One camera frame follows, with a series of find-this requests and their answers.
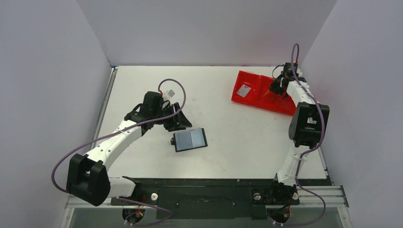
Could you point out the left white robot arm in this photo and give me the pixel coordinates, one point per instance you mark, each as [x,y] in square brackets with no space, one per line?
[88,177]

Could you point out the red plastic divided tray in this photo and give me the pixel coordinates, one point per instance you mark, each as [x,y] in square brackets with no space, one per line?
[253,90]

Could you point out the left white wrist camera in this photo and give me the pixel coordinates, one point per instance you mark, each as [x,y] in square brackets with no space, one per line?
[168,95]

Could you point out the silver grey credit card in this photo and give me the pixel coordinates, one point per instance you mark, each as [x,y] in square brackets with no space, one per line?
[243,90]

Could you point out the aluminium rail frame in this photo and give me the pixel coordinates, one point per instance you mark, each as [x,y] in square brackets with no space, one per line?
[333,196]

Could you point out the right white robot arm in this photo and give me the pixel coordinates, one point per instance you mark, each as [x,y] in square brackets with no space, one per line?
[308,124]

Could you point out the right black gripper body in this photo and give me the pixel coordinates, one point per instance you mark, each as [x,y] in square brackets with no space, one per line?
[276,86]

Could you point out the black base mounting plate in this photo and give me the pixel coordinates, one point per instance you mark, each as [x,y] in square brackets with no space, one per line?
[214,198]

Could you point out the black leather card holder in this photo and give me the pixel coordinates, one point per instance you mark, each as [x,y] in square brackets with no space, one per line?
[189,140]

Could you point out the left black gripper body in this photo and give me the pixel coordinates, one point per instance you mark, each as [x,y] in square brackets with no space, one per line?
[170,123]

